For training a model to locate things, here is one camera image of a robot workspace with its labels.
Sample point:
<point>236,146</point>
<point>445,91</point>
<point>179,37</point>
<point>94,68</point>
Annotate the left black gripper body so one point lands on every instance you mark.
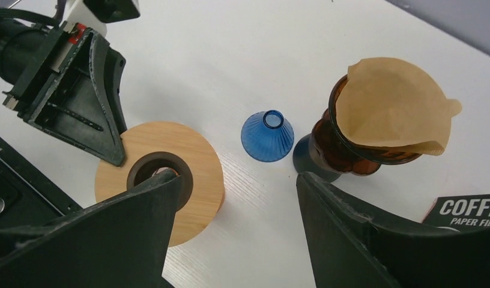
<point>43,65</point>

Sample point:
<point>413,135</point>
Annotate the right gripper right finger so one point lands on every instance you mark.
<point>353,243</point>

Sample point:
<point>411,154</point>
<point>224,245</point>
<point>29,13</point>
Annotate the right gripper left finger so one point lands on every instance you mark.
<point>119,242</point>

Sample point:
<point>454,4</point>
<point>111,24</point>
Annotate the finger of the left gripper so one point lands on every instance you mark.
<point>113,71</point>
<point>100,136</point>

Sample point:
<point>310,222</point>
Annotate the round wooden ring stand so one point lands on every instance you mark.
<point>155,145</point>

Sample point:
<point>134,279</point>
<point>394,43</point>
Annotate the amber plastic coffee dripper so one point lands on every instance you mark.
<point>340,154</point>

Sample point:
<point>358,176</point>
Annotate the orange coffee filter box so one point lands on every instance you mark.
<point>460,213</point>

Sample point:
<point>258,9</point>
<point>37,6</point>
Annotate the brown paper coffee filter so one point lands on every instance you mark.
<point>391,103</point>

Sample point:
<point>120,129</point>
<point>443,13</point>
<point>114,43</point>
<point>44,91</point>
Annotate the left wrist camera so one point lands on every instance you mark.
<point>96,14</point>

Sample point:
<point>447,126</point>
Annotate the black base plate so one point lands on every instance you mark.
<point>27,196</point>

